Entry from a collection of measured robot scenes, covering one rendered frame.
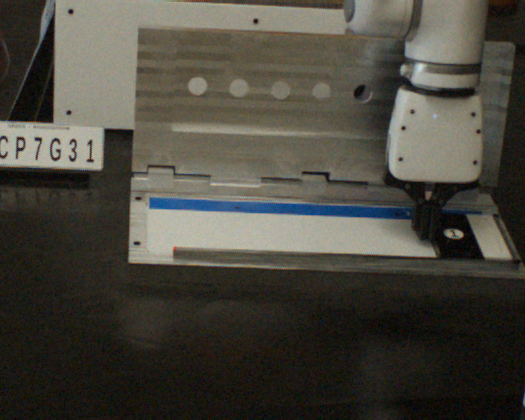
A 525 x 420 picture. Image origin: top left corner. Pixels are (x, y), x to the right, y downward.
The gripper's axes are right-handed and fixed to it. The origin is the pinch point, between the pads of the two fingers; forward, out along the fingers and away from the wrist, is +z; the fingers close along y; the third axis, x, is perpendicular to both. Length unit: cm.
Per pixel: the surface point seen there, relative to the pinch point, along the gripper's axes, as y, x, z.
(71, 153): -40.9, 16.8, -1.8
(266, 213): -17.5, 5.5, 1.6
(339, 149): -8.8, 10.0, -5.4
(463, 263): 3.3, -5.5, 3.1
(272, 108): -17.1, 10.9, -9.8
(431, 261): -0.3, -5.5, 3.0
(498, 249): 7.8, -2.7, 2.2
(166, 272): -29.3, -6.7, 5.1
